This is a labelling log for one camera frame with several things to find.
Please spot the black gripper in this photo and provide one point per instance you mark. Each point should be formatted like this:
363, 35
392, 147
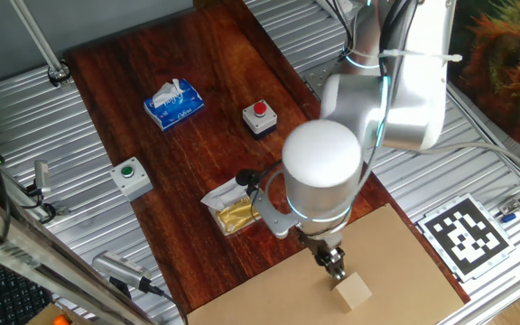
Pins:
321, 246

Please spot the pale wooden block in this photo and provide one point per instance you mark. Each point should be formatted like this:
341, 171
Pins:
352, 291

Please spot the brown cardboard sheet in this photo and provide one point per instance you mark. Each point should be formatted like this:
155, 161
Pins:
400, 271

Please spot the gold foil snack packet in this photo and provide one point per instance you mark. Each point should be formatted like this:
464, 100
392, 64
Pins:
235, 216

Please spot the black white marker board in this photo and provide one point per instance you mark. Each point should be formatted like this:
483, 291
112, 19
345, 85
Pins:
465, 237

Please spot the red push button box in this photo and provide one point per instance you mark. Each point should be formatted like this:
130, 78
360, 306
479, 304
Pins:
260, 118

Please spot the red-brown wooden board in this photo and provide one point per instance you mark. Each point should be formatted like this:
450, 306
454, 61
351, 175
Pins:
197, 158

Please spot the small blue clip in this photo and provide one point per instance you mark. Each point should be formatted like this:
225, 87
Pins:
508, 218

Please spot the green push button box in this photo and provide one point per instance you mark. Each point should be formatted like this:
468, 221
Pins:
130, 178

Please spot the blue tissue pack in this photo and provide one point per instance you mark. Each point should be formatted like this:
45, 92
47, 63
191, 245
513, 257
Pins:
176, 108

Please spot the colourful patterned cloth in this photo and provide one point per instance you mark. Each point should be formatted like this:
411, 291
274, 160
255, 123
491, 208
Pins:
504, 63

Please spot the aluminium profile strut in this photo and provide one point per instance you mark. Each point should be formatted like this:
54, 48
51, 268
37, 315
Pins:
61, 266

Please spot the brown wooden object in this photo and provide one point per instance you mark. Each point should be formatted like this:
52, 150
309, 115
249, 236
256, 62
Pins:
43, 318

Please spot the black keyboard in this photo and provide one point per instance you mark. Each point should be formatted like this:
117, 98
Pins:
12, 295

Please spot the thin metal stand pole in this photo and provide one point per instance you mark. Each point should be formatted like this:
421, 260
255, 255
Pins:
39, 40

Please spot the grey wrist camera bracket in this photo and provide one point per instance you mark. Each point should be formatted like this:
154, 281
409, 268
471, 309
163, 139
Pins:
271, 216

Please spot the small steel corner bracket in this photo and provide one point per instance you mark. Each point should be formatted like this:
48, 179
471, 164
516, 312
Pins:
509, 207

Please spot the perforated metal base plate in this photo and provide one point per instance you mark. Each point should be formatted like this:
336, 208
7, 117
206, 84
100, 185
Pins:
316, 77

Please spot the ribbed silver camera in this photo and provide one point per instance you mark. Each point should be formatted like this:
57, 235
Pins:
120, 267

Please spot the small metal mount bracket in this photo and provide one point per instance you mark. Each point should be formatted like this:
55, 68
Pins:
61, 210

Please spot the small silver camera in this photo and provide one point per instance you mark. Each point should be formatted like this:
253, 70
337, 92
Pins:
42, 173

